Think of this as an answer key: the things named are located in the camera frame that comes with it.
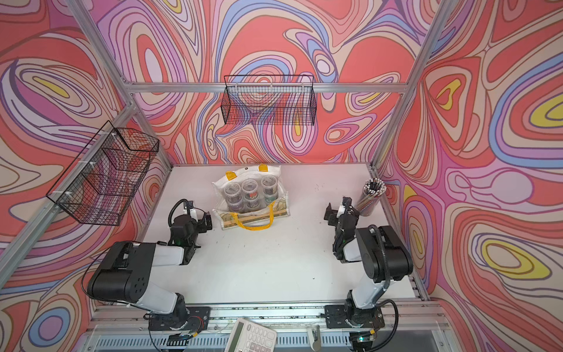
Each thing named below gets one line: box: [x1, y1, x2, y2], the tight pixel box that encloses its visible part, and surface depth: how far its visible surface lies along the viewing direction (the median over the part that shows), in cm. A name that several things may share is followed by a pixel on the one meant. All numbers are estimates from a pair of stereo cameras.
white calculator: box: [225, 318, 278, 352], surface depth 69 cm
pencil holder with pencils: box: [355, 177, 388, 217], surface depth 91 cm
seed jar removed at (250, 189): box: [241, 178, 261, 210], surface depth 91 cm
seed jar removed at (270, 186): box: [260, 174, 279, 203], surface depth 91 cm
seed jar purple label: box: [223, 181, 244, 213], surface depth 90 cm
